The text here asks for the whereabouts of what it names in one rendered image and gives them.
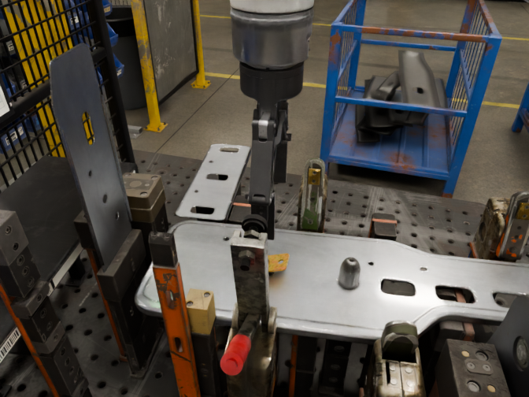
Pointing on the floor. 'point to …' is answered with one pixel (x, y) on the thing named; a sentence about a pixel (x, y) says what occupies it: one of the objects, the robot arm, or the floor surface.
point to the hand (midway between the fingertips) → (270, 200)
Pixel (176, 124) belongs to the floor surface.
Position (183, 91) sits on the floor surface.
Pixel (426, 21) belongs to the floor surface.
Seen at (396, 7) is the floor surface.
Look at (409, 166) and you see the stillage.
